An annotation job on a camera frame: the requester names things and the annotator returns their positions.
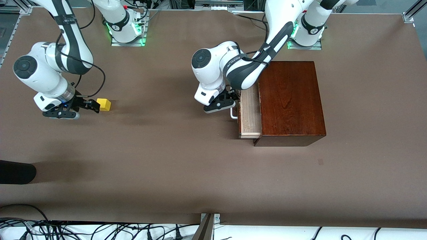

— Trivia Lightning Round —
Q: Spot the black cable with plug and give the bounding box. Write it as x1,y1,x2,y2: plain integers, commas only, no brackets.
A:
167,224,201,240

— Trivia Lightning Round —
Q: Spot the dark metal mount bar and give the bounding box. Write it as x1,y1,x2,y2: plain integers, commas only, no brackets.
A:
192,213,215,240

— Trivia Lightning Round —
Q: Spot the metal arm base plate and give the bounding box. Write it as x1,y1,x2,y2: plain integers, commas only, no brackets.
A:
111,14,146,47
288,37,323,50

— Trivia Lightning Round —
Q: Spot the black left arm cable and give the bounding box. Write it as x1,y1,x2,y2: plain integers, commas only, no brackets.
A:
239,42,271,66

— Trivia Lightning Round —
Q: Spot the brown table cover sheet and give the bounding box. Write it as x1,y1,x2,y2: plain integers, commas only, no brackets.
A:
0,7,427,229

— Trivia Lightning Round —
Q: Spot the grey power strip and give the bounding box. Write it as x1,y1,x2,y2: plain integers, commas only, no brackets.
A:
195,0,244,11

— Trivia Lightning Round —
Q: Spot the yellow wooden block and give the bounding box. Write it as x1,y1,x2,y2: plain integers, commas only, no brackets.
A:
96,98,112,112

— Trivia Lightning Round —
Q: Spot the dark brown wooden cabinet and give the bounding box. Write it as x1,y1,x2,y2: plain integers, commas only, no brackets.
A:
253,61,327,147

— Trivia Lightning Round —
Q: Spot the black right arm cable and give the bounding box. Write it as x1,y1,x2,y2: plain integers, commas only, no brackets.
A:
55,30,106,99

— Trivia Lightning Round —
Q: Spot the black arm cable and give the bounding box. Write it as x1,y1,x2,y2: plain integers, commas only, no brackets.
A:
239,42,271,66
55,30,106,99

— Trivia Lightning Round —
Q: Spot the silver metal bracket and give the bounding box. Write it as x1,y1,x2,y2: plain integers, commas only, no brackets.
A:
201,213,221,225

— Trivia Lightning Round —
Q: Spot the black ribbed foam tube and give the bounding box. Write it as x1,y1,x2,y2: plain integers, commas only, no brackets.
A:
0,160,37,185

